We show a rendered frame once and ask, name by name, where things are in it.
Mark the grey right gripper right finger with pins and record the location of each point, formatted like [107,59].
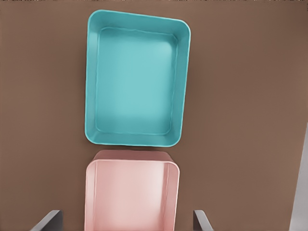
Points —
[201,221]

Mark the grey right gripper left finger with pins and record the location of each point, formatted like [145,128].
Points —
[49,222]

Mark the silver frame post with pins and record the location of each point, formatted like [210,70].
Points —
[300,183]

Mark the pink rectangular tray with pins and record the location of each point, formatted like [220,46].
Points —
[131,192]

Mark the teal rectangular tray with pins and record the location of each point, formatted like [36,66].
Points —
[134,84]

